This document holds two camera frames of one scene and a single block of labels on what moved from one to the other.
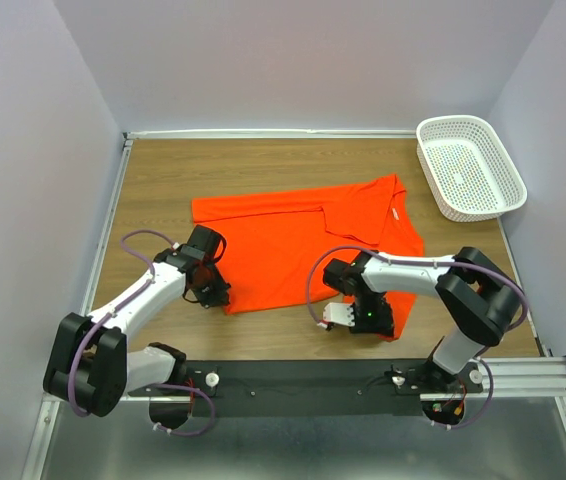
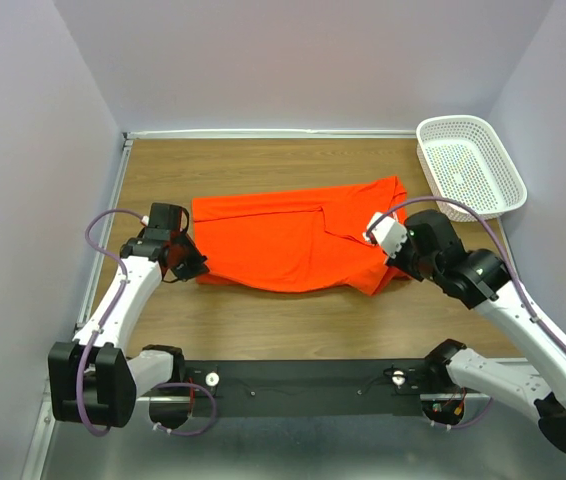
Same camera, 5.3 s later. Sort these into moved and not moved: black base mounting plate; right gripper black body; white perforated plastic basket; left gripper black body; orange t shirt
Moved: orange t shirt; left gripper black body; right gripper black body
Not moved: black base mounting plate; white perforated plastic basket
